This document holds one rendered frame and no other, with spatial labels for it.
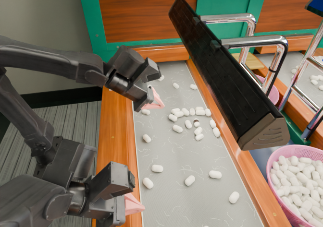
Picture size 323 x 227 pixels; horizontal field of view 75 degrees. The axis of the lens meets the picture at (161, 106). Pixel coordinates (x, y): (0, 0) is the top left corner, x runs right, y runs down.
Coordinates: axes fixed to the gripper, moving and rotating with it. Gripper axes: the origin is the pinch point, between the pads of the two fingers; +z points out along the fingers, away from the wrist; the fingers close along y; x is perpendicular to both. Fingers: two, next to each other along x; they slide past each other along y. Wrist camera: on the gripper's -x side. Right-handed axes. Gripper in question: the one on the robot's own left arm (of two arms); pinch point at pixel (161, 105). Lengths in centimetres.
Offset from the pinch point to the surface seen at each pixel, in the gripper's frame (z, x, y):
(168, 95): 12.0, 4.4, 18.9
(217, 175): 16.0, -1.2, -22.1
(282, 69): 58, -36, 30
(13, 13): -64, 60, 118
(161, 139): 6.8, 9.0, -5.1
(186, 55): 16.6, -9.4, 38.6
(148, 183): 0.7, 11.7, -21.2
